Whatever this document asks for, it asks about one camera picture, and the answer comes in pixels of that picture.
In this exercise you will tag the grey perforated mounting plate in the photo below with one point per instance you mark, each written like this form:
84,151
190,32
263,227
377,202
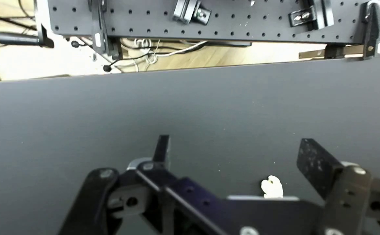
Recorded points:
242,27

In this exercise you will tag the black vertical support post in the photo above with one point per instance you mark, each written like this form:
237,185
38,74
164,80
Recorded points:
102,35

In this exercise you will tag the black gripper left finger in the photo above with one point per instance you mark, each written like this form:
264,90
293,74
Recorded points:
99,197

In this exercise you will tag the brown wooden strip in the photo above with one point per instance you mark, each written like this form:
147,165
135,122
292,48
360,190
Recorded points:
315,53

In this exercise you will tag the white bunny toy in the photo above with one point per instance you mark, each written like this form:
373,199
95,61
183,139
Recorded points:
272,187

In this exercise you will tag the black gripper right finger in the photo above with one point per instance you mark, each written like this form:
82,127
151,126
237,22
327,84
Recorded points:
347,191

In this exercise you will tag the black clamp with silver bolt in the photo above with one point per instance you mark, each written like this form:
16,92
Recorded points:
374,31

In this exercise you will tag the black angled bracket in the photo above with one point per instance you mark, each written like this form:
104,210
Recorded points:
191,12
314,15

